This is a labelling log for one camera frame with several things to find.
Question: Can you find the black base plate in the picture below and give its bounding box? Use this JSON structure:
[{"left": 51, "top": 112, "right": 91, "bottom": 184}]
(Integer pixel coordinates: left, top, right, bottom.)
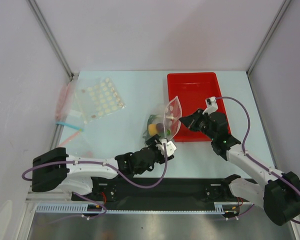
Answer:
[{"left": 85, "top": 177, "right": 244, "bottom": 212}]

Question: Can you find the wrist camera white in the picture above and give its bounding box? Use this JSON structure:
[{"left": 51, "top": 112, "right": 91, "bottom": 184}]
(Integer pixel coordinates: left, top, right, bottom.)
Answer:
[
  {"left": 203, "top": 96, "right": 219, "bottom": 115},
  {"left": 156, "top": 138, "right": 177, "bottom": 158}
]

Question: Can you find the blue zipper clear bag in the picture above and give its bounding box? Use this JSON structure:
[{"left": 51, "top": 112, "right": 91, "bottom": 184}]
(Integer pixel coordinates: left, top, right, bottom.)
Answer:
[{"left": 55, "top": 109, "right": 85, "bottom": 132}]

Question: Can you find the red plastic tray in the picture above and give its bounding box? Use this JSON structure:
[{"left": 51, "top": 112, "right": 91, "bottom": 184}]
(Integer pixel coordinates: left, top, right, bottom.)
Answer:
[{"left": 167, "top": 72, "right": 227, "bottom": 143}]

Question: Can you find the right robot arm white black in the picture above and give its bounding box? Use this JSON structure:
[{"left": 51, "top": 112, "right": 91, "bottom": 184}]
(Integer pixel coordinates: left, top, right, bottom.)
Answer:
[{"left": 180, "top": 109, "right": 300, "bottom": 226}]

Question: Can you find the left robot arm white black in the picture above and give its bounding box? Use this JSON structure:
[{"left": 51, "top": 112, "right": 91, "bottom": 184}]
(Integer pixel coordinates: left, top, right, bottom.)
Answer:
[{"left": 29, "top": 135, "right": 177, "bottom": 200}]

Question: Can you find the dark brown round fruit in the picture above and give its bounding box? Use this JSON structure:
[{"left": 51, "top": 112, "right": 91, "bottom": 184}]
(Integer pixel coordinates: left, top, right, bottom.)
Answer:
[{"left": 156, "top": 123, "right": 164, "bottom": 133}]

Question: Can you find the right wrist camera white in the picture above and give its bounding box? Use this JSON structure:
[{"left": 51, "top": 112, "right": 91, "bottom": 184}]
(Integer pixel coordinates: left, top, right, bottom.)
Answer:
[{"left": 203, "top": 96, "right": 219, "bottom": 115}]

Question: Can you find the pink zip bag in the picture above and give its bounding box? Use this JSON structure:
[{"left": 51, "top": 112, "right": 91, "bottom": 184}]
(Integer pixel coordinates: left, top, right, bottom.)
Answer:
[{"left": 55, "top": 82, "right": 75, "bottom": 122}]

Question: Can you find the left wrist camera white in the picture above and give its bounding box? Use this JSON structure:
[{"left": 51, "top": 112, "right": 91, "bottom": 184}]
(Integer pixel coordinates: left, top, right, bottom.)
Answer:
[{"left": 156, "top": 138, "right": 177, "bottom": 158}]

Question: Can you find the grey slotted cable duct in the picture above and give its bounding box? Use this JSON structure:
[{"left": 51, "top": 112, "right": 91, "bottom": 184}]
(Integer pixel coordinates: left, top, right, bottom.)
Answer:
[{"left": 35, "top": 202, "right": 237, "bottom": 215}]

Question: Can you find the yellow lemon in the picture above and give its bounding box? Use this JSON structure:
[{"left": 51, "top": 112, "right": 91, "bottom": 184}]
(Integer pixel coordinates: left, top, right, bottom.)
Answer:
[{"left": 147, "top": 123, "right": 158, "bottom": 136}]

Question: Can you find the clear dotted zip bag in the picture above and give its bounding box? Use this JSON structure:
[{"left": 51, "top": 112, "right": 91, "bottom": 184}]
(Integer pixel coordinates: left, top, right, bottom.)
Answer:
[{"left": 142, "top": 96, "right": 182, "bottom": 143}]

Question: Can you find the green scallion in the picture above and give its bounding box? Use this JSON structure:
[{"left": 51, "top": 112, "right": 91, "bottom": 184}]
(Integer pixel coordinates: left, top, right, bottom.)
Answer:
[{"left": 142, "top": 114, "right": 181, "bottom": 144}]

